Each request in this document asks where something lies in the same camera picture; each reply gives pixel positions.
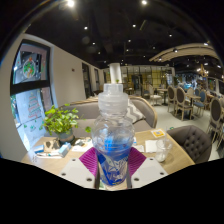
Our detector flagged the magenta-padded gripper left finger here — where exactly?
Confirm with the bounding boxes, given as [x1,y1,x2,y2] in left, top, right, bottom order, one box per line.
[59,146,99,189]

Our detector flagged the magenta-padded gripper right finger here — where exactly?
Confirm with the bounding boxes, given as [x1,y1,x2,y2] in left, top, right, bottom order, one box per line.
[126,146,169,189]

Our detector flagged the clear blue-label drink bottle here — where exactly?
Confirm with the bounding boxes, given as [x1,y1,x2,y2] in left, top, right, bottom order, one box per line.
[90,83,136,187]

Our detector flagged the printed paper leaflet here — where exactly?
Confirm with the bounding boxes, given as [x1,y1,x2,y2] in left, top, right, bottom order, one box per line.
[71,138,94,153]

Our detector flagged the white napkin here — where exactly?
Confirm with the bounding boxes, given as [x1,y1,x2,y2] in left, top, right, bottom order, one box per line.
[143,139,158,154]

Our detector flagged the light blue tissue pack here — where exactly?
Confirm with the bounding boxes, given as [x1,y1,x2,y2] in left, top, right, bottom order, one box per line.
[58,142,72,158]

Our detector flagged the clear plastic cup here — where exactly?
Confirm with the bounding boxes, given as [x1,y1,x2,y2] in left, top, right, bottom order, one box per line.
[154,138,174,164]

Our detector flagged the brown card stand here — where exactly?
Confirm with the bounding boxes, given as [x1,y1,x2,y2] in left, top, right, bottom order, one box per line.
[42,138,61,154]

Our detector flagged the yellow card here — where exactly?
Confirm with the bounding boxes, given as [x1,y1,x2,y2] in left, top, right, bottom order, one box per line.
[150,128,167,139]

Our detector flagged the small blue white pack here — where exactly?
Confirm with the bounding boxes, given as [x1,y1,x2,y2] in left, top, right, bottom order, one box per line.
[33,144,45,155]

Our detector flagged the green potted plant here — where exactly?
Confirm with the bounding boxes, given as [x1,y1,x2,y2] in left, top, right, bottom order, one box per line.
[41,103,92,144]

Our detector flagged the grey tufted armchair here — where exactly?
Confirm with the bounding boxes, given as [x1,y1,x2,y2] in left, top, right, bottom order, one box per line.
[166,124,213,164]

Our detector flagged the curved grey sofa bench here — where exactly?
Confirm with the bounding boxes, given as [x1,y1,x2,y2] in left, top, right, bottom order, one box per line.
[59,94,158,139]

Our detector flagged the group of dining chairs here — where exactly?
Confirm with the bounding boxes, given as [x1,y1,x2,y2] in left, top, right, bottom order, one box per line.
[146,83,224,148]

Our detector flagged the white cylindrical column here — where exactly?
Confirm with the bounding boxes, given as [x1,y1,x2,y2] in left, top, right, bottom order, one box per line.
[109,62,123,84]

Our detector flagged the group of ceiling lights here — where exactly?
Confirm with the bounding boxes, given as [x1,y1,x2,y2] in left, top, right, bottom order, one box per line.
[64,0,211,54]

